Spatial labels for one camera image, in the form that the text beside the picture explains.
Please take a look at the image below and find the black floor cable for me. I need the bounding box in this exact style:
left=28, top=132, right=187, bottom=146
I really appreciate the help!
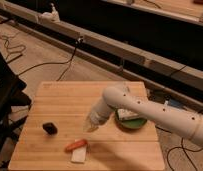
left=0, top=23, right=83, bottom=82

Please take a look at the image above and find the black chair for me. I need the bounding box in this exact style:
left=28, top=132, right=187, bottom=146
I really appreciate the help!
left=0, top=43, right=32, bottom=164

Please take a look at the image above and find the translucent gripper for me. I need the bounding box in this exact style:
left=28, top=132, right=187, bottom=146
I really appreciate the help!
left=84, top=113, right=100, bottom=132

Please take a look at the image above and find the black cable near robot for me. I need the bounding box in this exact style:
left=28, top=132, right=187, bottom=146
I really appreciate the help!
left=154, top=125, right=203, bottom=171

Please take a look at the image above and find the orange carrot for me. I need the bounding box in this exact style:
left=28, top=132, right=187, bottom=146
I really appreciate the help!
left=65, top=139, right=88, bottom=152

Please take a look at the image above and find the green plate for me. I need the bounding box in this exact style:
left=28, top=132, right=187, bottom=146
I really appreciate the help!
left=115, top=114, right=147, bottom=130

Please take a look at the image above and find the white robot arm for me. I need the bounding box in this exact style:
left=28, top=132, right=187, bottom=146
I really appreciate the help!
left=85, top=85, right=203, bottom=146

